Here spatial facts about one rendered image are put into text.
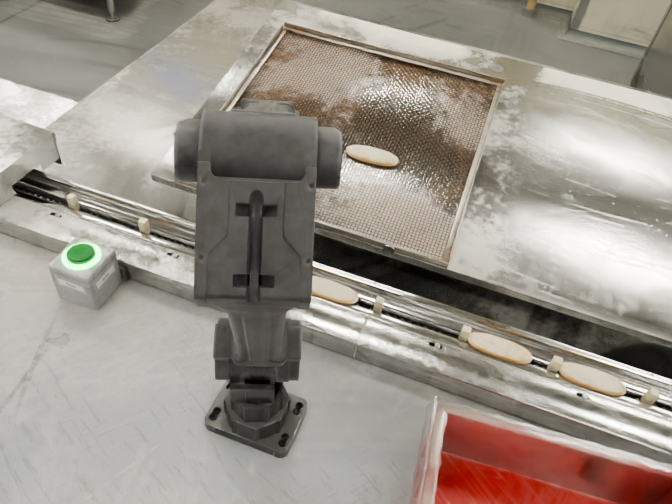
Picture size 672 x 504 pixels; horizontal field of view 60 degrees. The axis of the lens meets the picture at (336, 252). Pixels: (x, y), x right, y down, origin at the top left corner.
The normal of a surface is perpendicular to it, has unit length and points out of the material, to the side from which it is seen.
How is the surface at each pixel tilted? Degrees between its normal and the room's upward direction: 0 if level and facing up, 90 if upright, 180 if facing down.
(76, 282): 90
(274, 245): 48
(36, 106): 0
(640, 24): 90
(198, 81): 0
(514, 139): 10
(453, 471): 0
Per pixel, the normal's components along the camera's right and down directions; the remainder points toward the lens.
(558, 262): 0.04, -0.57
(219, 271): 0.11, 0.06
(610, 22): -0.33, 0.65
